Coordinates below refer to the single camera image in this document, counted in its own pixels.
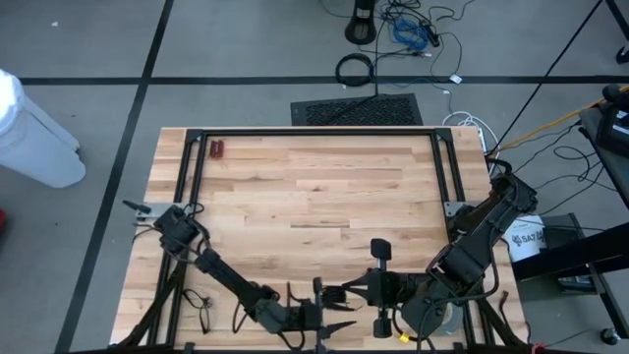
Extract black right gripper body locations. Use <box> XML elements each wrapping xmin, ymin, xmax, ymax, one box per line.
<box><xmin>366</xmin><ymin>238</ymin><xmax>409</xmax><ymax>339</ymax></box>

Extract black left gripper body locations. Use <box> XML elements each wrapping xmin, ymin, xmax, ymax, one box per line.
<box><xmin>294</xmin><ymin>276</ymin><xmax>329</xmax><ymax>354</ymax></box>

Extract clear safety glasses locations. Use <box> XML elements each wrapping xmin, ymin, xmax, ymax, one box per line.
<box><xmin>181</xmin><ymin>288</ymin><xmax>213</xmax><ymax>335</ymax></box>

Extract white printed paper sign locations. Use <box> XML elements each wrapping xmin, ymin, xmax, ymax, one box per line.
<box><xmin>505</xmin><ymin>214</ymin><xmax>547</xmax><ymax>263</ymax></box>

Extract black floor mat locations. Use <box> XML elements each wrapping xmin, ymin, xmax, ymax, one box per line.
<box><xmin>289</xmin><ymin>92</ymin><xmax>425</xmax><ymax>127</ymax></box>

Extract black side cart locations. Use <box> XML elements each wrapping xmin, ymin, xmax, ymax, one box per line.
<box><xmin>510</xmin><ymin>105</ymin><xmax>629</xmax><ymax>340</ymax></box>

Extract black floor stand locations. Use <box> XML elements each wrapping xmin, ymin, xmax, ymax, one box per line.
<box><xmin>343</xmin><ymin>0</ymin><xmax>378</xmax><ymax>45</ymax></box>

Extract black power strip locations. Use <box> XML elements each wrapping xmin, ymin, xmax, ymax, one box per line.
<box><xmin>421</xmin><ymin>22</ymin><xmax>441</xmax><ymax>48</ymax></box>

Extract black electronic device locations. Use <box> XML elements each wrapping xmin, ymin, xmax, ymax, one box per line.
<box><xmin>595</xmin><ymin>83</ymin><xmax>629</xmax><ymax>158</ymax></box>

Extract white plastic bin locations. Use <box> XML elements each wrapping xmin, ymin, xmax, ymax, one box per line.
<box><xmin>0</xmin><ymin>68</ymin><xmax>87</xmax><ymax>191</ymax></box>

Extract black cable with yellow tag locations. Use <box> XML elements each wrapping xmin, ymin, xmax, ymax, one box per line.
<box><xmin>390</xmin><ymin>307</ymin><xmax>438</xmax><ymax>354</ymax></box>

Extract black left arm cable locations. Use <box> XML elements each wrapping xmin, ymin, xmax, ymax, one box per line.
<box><xmin>230</xmin><ymin>281</ymin><xmax>309</xmax><ymax>353</ymax></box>

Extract grey duct tape roll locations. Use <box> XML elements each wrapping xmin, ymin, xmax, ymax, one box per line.
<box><xmin>441</xmin><ymin>302</ymin><xmax>464</xmax><ymax>337</ymax></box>

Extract brown braided cable end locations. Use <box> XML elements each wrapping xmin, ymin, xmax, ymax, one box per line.
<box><xmin>498</xmin><ymin>289</ymin><xmax>513</xmax><ymax>328</ymax></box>

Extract black aluminium table frame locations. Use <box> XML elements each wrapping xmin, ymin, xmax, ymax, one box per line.
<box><xmin>110</xmin><ymin>127</ymin><xmax>530</xmax><ymax>354</ymax></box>

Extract white power cable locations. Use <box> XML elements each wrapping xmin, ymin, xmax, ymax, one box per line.
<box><xmin>441</xmin><ymin>110</ymin><xmax>498</xmax><ymax>154</ymax></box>

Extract black lever handle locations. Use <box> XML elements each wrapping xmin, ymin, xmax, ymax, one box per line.
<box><xmin>122</xmin><ymin>199</ymin><xmax>153</xmax><ymax>215</ymax></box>

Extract black coiled floor cable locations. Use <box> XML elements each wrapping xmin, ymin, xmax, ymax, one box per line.
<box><xmin>334</xmin><ymin>52</ymin><xmax>375</xmax><ymax>89</ymax></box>

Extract yellow floor cable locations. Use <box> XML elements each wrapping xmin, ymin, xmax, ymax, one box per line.
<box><xmin>495</xmin><ymin>84</ymin><xmax>629</xmax><ymax>152</ymax></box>

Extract blue coiled cable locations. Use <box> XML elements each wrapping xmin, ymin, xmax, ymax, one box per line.
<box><xmin>391</xmin><ymin>18</ymin><xmax>429</xmax><ymax>51</ymax></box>

